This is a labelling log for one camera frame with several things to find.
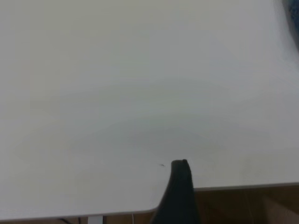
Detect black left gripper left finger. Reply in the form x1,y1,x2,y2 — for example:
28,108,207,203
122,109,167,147
151,160,199,224

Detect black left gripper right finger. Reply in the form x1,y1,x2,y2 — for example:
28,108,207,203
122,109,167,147
182,159,202,224

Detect blue denim pants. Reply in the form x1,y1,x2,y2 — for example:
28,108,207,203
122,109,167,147
281,0,299,49

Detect white table leg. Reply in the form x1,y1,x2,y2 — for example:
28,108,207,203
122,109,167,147
87,216,104,224

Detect black floor cable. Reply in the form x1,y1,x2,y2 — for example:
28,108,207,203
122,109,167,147
57,217,81,224

